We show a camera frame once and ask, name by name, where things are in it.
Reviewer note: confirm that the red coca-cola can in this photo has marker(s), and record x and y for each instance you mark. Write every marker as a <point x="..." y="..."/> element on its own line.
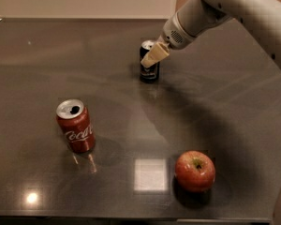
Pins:
<point x="74" y="120"/>

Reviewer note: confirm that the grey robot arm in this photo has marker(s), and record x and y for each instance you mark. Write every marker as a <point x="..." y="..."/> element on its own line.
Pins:
<point x="260" y="18"/>

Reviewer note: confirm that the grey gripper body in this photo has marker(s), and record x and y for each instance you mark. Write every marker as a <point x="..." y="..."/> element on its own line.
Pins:
<point x="174" y="35"/>

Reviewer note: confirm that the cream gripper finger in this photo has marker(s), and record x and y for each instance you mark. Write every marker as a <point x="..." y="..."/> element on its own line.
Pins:
<point x="158" y="52"/>

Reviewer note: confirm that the red apple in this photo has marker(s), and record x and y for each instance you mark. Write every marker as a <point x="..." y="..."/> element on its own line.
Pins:
<point x="194" y="171"/>

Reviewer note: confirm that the blue pepsi can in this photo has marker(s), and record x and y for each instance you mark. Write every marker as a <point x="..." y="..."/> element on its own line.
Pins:
<point x="150" y="74"/>

